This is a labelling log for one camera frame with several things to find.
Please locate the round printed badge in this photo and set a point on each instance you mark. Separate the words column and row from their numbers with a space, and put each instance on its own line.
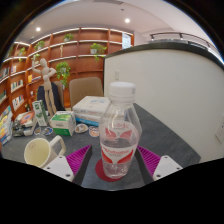
column 93, row 131
column 37, row 130
column 47, row 131
column 81, row 128

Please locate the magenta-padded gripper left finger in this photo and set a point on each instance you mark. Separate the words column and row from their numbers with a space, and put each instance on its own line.
column 61, row 166

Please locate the tan upholstered chair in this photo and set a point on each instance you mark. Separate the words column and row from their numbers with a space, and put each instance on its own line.
column 85, row 90

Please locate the dark office chair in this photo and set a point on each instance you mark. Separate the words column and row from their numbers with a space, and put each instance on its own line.
column 60, row 95

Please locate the white wall switch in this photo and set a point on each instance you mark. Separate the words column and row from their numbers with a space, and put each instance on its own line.
column 116, row 75

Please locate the flat round red coaster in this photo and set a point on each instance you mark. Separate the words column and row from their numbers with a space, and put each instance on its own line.
column 99, row 171

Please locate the green and white box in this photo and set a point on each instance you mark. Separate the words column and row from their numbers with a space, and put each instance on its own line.
column 63, row 123

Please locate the colourful book stack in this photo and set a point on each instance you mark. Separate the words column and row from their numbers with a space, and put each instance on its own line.
column 5, row 126

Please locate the tall green and white carton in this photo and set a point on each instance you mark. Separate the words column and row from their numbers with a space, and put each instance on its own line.
column 40, row 111

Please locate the clear plastic water bottle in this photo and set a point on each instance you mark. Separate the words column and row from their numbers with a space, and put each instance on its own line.
column 120, row 140

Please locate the wooden shelf unit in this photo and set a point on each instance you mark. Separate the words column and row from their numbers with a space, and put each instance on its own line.
column 83, row 50

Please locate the stack of white books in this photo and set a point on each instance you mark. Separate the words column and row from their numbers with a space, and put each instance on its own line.
column 91, row 108

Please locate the cream ceramic mug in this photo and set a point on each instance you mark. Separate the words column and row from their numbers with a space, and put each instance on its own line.
column 38, row 151

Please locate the ceiling lights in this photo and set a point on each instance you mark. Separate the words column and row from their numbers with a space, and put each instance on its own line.
column 127, row 20

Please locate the wooden artist mannequin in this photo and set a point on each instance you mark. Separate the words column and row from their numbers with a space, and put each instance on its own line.
column 46, row 80

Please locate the white wall power outlet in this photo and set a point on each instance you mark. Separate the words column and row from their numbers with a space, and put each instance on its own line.
column 220, row 130

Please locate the pile of books and tools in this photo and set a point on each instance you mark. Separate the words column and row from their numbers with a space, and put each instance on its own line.
column 25, row 123

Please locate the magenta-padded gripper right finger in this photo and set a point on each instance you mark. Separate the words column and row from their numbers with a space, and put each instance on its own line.
column 165, row 166

